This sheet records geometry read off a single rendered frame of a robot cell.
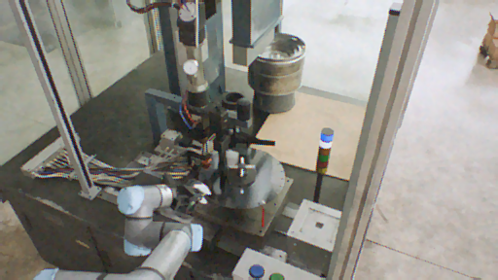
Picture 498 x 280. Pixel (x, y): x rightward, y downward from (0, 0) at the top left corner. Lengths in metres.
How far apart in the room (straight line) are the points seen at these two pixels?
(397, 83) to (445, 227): 2.17
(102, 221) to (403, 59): 1.36
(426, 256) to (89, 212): 1.89
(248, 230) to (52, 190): 0.92
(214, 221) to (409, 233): 1.51
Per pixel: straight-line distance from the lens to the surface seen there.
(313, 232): 1.44
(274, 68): 1.97
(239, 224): 1.51
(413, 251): 2.65
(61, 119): 1.60
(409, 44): 0.71
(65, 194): 1.91
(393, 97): 0.76
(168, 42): 2.04
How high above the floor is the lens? 2.04
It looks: 41 degrees down
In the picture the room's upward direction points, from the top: straight up
